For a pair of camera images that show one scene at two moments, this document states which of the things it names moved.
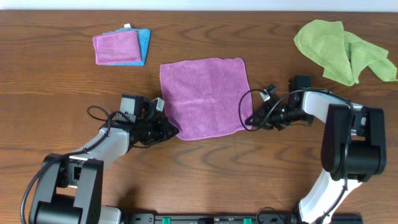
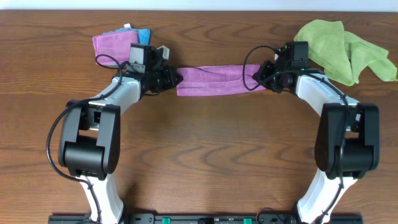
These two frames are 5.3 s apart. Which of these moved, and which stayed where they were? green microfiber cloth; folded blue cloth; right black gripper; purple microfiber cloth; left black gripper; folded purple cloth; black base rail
Moved: right black gripper; left black gripper; purple microfiber cloth
Stayed: folded purple cloth; black base rail; folded blue cloth; green microfiber cloth
